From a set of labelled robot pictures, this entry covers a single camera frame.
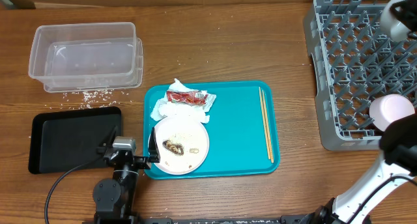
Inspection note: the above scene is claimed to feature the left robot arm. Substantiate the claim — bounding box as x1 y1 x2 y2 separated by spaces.
93 128 160 223

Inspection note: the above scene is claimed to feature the red snack wrapper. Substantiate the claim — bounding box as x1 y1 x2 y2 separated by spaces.
166 91 208 105

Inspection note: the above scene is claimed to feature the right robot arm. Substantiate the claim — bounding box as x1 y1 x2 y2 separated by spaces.
302 0 416 223

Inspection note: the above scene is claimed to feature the wooden chopstick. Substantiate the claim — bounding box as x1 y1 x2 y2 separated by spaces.
261 90 274 163
258 87 271 161

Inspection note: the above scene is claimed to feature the crumpled white napkin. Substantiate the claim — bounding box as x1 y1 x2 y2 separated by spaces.
151 79 216 124

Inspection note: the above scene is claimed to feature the clear plastic container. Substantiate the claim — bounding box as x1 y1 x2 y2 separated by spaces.
28 22 143 93

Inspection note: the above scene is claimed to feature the black plastic tray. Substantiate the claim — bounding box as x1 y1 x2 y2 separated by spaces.
28 107 122 175

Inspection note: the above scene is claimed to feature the small pink bowl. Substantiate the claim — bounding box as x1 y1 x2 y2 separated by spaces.
369 94 415 132

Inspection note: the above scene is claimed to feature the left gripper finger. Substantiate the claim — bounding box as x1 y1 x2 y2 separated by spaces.
101 126 118 148
148 128 160 163

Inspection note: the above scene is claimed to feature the grey dishwasher rack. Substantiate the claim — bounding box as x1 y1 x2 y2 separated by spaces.
303 0 416 151

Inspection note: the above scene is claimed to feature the brown food scrap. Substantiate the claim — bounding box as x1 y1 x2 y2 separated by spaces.
162 140 184 156

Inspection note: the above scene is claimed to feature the scattered rice on table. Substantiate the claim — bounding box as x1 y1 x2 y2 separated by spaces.
44 89 134 111

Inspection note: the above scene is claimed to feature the grey-white bowl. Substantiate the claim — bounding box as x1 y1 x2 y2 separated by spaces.
380 0 410 42

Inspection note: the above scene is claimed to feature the teal serving tray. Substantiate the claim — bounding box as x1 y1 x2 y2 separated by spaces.
143 80 281 180

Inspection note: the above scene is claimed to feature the large white plate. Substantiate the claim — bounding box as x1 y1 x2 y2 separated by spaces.
154 116 210 175

